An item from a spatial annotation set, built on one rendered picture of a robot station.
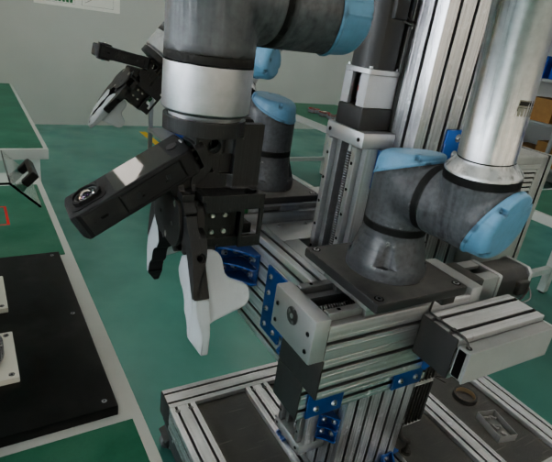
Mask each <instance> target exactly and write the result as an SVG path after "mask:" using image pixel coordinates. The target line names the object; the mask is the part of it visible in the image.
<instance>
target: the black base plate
mask: <svg viewBox="0 0 552 462"><path fill-rule="evenodd" d="M0 276H3V279H4V285H5V290H6V300H7V306H8V313H0V334H2V333H6V332H12V333H13V338H14V344H15V350H16V355H17V365H18V370H19V376H20V382H17V383H12V384H8V385H4V386H0V448H1V447H5V446H11V445H13V444H17V443H20V442H24V441H27V440H30V439H33V438H37V437H40V436H43V435H49V434H52V433H56V432H59V431H62V430H65V429H69V428H72V427H75V426H78V425H82V424H88V423H90V422H94V421H97V420H101V419H104V418H107V417H110V416H114V415H117V414H118V404H117V402H116V398H115V395H114V393H113V391H112V388H111V386H110V383H109V381H108V378H107V376H106V374H105V370H104V367H103V364H102V362H101V359H100V358H99V355H98V353H97V350H96V347H95V345H94V341H93V339H92V336H91V334H90V331H89V329H88V326H87V324H86V322H85V319H84V317H83V313H82V310H81V307H80V305H79V303H78V301H77V298H76V296H75V293H74V290H73V288H72V285H71V282H70V279H69V277H68V274H67V272H66V269H65V268H64V265H63V262H62V260H61V256H60V253H59V252H50V253H41V254H32V255H24V256H15V257H7V258H0Z"/></svg>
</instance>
